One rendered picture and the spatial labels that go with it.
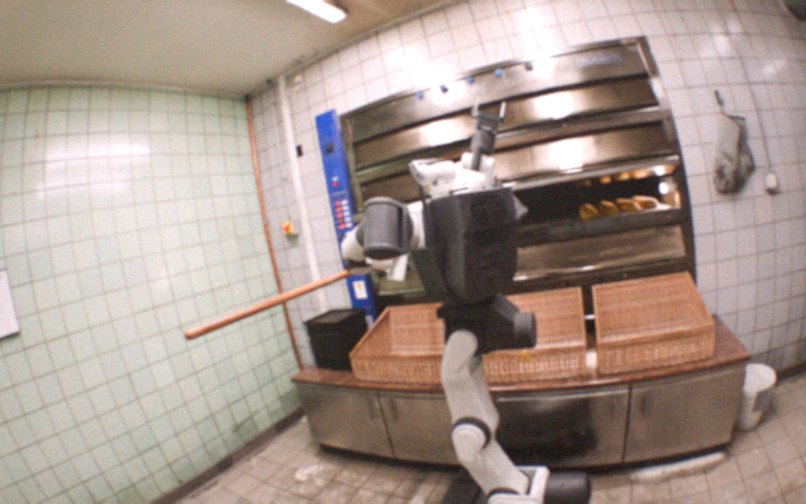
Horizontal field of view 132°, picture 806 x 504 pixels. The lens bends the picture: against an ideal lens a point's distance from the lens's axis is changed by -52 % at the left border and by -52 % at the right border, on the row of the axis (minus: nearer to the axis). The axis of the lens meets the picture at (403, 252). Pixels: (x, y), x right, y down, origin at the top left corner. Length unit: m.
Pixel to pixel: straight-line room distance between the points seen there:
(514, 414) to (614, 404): 0.45
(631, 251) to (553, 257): 0.43
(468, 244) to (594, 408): 1.01
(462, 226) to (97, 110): 2.15
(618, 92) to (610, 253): 0.83
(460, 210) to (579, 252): 1.15
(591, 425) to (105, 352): 2.42
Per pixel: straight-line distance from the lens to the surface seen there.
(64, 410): 2.19
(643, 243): 1.99
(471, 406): 1.24
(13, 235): 2.15
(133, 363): 2.24
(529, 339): 1.08
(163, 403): 2.35
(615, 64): 2.07
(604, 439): 1.76
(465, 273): 0.94
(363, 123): 2.33
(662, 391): 1.67
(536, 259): 1.97
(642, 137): 1.99
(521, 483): 1.48
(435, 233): 0.99
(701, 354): 1.70
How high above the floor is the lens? 1.36
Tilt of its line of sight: 5 degrees down
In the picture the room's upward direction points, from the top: 11 degrees counter-clockwise
